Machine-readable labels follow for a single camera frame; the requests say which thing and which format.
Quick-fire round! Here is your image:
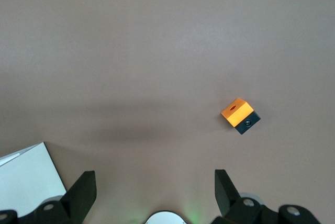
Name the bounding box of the white drawer cabinet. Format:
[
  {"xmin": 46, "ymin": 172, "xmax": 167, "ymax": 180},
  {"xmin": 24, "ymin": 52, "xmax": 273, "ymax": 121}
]
[{"xmin": 0, "ymin": 141, "xmax": 68, "ymax": 218}]

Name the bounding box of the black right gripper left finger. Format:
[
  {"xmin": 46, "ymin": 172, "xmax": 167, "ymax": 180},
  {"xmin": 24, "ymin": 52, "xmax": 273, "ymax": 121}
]
[{"xmin": 0, "ymin": 170, "xmax": 97, "ymax": 224}]

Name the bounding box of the brown table cover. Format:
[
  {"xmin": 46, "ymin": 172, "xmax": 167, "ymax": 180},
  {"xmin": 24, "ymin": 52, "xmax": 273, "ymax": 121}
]
[{"xmin": 0, "ymin": 0, "xmax": 335, "ymax": 224}]

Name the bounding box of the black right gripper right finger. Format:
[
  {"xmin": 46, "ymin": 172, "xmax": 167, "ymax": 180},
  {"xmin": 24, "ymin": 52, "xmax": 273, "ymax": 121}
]
[{"xmin": 211, "ymin": 169, "xmax": 323, "ymax": 224}]

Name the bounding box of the orange and black button box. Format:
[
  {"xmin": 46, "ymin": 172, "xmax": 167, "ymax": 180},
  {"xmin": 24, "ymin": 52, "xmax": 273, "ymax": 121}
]
[{"xmin": 220, "ymin": 97, "xmax": 262, "ymax": 136}]

